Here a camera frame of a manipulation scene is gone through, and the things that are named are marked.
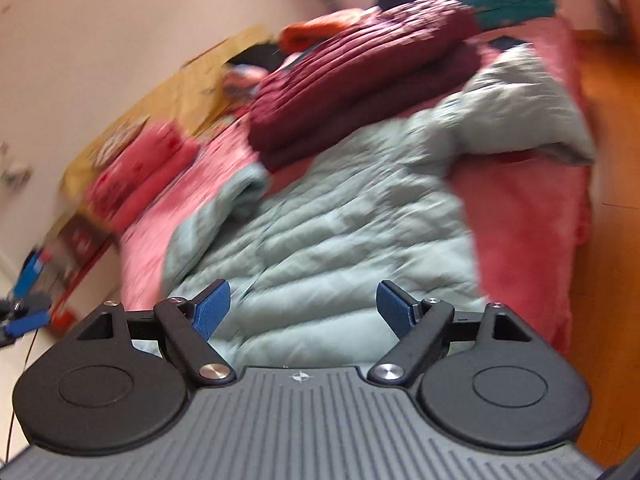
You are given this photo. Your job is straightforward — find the maroon puffer jacket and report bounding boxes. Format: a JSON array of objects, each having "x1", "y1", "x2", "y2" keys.
[{"x1": 247, "y1": 0, "x2": 483, "y2": 173}]

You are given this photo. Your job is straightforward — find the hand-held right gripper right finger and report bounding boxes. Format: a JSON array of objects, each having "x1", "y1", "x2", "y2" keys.
[{"x1": 368, "y1": 281, "x2": 533, "y2": 386}]

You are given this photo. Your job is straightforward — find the bed with pink sheet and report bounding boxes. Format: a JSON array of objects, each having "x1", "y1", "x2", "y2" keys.
[{"x1": 117, "y1": 15, "x2": 593, "y2": 356}]

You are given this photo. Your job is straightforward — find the folded blue pink blanket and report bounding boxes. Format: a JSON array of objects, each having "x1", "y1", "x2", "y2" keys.
[{"x1": 222, "y1": 65, "x2": 268, "y2": 98}]

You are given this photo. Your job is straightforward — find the light green puffer jacket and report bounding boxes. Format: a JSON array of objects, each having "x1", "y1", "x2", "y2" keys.
[{"x1": 162, "y1": 42, "x2": 598, "y2": 368}]

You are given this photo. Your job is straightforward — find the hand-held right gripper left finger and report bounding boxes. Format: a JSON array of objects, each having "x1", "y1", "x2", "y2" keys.
[{"x1": 75, "y1": 280, "x2": 237, "y2": 386}]

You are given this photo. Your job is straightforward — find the patterned cushion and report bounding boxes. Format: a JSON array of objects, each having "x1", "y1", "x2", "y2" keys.
[{"x1": 97, "y1": 117, "x2": 151, "y2": 166}]

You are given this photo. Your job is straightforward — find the red white nightstand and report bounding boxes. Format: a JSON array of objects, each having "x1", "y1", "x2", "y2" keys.
[{"x1": 47, "y1": 212, "x2": 121, "y2": 333}]

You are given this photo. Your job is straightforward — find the yellow printed headboard cover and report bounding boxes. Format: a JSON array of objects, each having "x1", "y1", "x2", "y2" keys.
[{"x1": 60, "y1": 22, "x2": 273, "y2": 231}]

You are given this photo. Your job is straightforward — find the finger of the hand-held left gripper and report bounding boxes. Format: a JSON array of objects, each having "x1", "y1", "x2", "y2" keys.
[
  {"x1": 4, "y1": 311, "x2": 51, "y2": 338},
  {"x1": 15, "y1": 252, "x2": 43, "y2": 301}
]

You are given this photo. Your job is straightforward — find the orange teal cartoon blanket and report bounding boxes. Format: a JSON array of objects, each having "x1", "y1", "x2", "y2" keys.
[{"x1": 277, "y1": 0, "x2": 558, "y2": 53}]

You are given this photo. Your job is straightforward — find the thin black cable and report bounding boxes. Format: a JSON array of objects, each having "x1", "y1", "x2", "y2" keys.
[{"x1": 0, "y1": 332, "x2": 38, "y2": 461}]

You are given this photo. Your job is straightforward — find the pink love pillows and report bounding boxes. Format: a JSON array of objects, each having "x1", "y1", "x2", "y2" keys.
[{"x1": 82, "y1": 120, "x2": 201, "y2": 233}]

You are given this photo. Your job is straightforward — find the black pillow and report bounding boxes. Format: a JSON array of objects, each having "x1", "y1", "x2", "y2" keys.
[{"x1": 227, "y1": 42, "x2": 281, "y2": 68}]

